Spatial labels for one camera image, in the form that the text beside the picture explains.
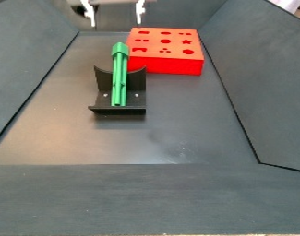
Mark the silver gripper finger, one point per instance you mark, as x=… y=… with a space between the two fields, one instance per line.
x=139 y=10
x=90 y=12

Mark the green three prong object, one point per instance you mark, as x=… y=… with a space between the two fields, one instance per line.
x=119 y=53

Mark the black curved fixture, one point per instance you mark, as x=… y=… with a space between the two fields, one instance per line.
x=135 y=93

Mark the red foam shape block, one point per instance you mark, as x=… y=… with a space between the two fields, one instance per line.
x=166 y=51

